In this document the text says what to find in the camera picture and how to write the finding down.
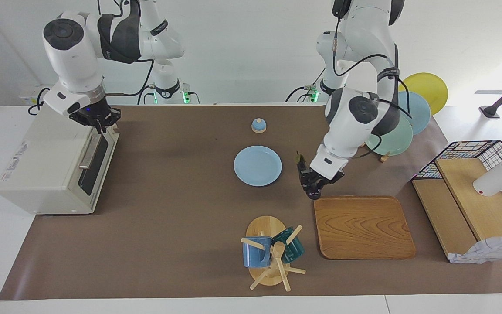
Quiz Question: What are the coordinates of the white bottle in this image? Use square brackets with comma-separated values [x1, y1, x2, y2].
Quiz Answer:
[473, 148, 502, 197]

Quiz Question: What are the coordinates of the light wooden shelf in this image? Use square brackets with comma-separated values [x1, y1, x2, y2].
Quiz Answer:
[411, 158, 502, 262]

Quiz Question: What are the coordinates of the black wire basket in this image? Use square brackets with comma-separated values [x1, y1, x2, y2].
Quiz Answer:
[411, 140, 502, 232]

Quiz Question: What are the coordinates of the pale blue racked plate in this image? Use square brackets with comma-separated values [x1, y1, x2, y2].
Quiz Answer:
[397, 91, 431, 136]

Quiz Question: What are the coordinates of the blue mug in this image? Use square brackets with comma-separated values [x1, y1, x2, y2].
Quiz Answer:
[243, 236, 272, 268]

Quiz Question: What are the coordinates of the glass oven door with handle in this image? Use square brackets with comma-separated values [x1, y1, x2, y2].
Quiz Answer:
[77, 122, 121, 206]

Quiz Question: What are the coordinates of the wooden plate rack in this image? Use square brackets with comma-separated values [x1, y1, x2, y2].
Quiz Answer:
[359, 146, 391, 163]

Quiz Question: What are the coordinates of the brown wooden tray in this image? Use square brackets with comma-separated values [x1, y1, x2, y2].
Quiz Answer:
[313, 195, 417, 260]

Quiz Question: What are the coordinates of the white power strip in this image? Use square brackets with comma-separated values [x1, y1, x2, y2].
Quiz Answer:
[19, 84, 56, 105]

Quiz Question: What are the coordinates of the black power strip cable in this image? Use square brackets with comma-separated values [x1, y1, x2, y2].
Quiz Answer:
[27, 87, 52, 116]

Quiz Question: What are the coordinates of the white patterned cloth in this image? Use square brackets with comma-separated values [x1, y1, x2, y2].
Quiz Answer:
[448, 234, 502, 264]

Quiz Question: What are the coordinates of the light blue plate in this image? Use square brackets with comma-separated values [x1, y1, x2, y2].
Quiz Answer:
[234, 146, 282, 187]

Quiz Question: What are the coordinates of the dark purple eggplant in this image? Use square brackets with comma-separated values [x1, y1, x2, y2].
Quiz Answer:
[295, 151, 324, 201]

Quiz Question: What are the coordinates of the brown table mat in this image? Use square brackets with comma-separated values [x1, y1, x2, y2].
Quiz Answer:
[0, 105, 502, 301]

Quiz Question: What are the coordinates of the wooden mug tree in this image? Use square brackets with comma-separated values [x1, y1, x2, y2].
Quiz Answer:
[241, 215, 306, 292]

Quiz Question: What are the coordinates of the cream toaster oven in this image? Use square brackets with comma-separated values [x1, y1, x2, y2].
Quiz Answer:
[0, 107, 121, 215]

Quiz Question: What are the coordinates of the mint green plate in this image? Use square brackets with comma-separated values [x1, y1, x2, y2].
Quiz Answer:
[364, 114, 414, 156]

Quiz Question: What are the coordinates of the black base cable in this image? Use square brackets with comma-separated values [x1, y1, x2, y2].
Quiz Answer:
[285, 85, 317, 103]
[137, 85, 156, 105]

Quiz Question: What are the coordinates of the yellow plate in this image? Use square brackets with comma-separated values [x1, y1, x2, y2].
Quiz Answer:
[398, 72, 448, 116]

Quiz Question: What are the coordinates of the teal mug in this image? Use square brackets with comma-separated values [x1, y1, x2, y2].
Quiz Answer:
[271, 227, 305, 264]

